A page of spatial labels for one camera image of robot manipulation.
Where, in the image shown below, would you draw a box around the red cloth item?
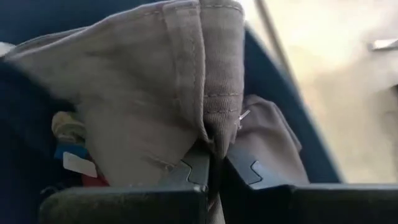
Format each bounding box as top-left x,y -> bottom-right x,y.
81,172 -> 110,188

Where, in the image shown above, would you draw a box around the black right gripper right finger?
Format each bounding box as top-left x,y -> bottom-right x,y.
219,146 -> 398,224

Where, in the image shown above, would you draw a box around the navy white striped basket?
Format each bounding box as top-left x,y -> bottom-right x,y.
0,0 -> 345,224

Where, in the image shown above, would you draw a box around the yellowish cloth item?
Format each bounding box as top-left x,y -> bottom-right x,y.
50,111 -> 87,144

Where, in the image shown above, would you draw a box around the white label tag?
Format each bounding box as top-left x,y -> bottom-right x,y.
62,151 -> 99,179

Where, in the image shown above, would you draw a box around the blue cloth item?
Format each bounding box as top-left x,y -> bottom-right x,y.
53,143 -> 89,160

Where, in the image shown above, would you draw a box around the grey trousers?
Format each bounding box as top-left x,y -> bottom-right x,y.
2,0 -> 311,224

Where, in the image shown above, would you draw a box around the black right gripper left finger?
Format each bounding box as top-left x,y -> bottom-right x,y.
39,149 -> 213,224

